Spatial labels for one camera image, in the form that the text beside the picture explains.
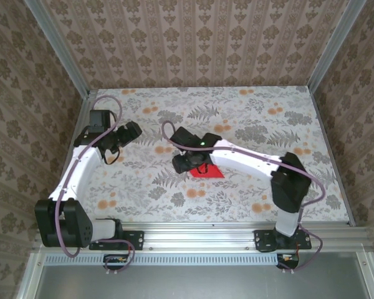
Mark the long aluminium base rail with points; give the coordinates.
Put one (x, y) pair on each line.
(199, 238)

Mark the aluminium side rail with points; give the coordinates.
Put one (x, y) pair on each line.
(71, 137)
(333, 155)

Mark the small black circuit board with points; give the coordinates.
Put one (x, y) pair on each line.
(115, 261)
(288, 260)

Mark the floral patterned table cover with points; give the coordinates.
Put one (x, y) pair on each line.
(205, 202)

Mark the aluminium corner post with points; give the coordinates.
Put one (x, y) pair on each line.
(59, 50)
(330, 46)

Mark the red cloth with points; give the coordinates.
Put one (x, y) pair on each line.
(213, 173)

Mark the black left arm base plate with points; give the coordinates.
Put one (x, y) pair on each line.
(137, 240)

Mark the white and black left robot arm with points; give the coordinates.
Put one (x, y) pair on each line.
(81, 168)

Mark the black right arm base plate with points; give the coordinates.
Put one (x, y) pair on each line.
(263, 240)

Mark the grey sheet metal panel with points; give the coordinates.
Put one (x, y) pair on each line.
(205, 281)

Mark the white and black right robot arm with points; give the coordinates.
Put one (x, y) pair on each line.
(246, 159)

